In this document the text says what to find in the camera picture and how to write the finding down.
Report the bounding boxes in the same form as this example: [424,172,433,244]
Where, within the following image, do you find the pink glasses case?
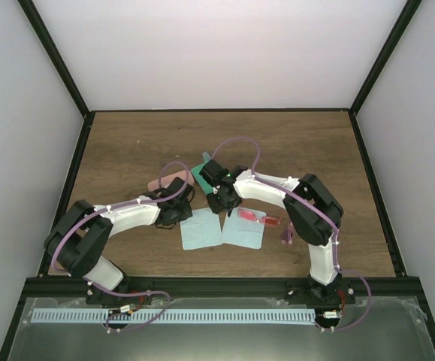
[147,170,195,192]

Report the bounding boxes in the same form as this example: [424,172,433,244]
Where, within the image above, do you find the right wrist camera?
[199,159,229,188]

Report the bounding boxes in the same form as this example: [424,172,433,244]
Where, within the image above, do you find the red lens sunglasses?
[237,208,282,227]

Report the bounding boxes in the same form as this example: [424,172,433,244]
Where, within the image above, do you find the clear acrylic front panel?
[9,297,435,360]

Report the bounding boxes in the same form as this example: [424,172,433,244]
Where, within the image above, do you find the purple frame sunglasses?
[280,222,295,247]

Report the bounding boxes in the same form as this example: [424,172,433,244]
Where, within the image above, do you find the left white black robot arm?
[44,177,195,304]

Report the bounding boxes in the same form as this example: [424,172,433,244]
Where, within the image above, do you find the light blue slotted cable duct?
[30,308,316,325]

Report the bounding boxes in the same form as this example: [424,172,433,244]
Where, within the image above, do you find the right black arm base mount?
[284,278,355,307]

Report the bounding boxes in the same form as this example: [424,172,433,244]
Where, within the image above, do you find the light blue cleaning cloth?
[221,214,264,250]
[180,208,222,250]

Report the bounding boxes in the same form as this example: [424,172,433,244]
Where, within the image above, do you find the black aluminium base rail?
[25,276,421,302]

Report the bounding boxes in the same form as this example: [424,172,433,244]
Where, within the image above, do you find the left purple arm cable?
[50,160,171,335]

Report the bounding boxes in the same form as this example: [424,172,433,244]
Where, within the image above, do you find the green glasses case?
[191,152,213,195]

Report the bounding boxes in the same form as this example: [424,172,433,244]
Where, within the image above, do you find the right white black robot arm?
[199,160,344,303]

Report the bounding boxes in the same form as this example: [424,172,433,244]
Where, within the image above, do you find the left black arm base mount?
[86,278,152,308]

